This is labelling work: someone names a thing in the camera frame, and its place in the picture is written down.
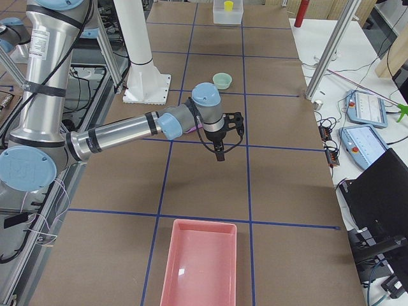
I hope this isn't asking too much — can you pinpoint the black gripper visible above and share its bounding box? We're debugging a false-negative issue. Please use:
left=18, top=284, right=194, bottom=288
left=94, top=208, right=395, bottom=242
left=205, top=129, right=225, bottom=161

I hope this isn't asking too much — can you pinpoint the purple cloth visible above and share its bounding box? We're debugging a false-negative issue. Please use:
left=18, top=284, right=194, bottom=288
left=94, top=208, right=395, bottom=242
left=185, top=124, right=202, bottom=134

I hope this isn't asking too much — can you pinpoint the mint green bowl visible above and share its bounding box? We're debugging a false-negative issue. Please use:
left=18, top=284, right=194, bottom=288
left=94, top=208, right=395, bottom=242
left=212, top=72, right=233, bottom=90

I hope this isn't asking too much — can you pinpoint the yellow plastic cup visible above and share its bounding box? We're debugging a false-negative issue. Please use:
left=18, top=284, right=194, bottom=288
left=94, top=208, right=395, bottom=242
left=224, top=0, right=234, bottom=12

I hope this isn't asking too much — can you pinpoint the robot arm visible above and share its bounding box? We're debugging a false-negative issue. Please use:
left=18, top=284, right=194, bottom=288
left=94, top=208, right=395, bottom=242
left=1, top=1, right=226, bottom=192

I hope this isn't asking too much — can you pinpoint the clear plastic storage box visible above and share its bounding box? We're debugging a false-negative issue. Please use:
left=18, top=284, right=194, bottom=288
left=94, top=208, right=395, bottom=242
left=212, top=0, right=244, bottom=25

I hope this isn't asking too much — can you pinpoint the pink plastic bin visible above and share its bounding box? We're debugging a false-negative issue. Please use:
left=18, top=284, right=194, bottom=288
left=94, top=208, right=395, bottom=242
left=160, top=219, right=237, bottom=305

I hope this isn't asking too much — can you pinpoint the near teach pendant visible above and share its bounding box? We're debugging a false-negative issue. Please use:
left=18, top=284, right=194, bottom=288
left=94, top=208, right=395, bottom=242
left=339, top=124, right=389, bottom=170

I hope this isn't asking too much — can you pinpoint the teach pendant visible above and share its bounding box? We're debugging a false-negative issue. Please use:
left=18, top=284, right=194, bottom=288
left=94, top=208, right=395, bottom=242
left=346, top=90, right=388, bottom=128
left=339, top=124, right=389, bottom=170

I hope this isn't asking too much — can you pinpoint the far teach pendant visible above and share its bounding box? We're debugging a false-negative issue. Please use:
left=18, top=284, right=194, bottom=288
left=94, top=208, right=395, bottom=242
left=346, top=90, right=388, bottom=128

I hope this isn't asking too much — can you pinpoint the black laptop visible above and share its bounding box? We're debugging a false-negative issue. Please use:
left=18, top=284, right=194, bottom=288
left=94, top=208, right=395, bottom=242
left=338, top=148, right=408, bottom=237

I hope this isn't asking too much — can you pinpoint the red cylinder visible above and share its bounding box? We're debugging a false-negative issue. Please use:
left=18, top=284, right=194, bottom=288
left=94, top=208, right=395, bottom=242
left=294, top=0, right=310, bottom=27

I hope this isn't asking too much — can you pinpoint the reacher grabber stick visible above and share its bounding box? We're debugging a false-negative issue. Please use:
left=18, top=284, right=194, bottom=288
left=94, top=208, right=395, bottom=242
left=328, top=69, right=407, bottom=122

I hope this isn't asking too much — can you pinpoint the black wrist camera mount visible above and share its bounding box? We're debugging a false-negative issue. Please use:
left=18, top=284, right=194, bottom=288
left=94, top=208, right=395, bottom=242
left=224, top=112, right=245, bottom=136

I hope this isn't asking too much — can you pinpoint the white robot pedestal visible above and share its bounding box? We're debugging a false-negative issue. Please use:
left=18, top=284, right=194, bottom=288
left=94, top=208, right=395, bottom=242
left=114, top=0, right=171, bottom=105

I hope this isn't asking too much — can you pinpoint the aluminium frame post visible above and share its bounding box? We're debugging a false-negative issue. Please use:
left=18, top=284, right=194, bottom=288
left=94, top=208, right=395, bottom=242
left=305, top=0, right=361, bottom=100

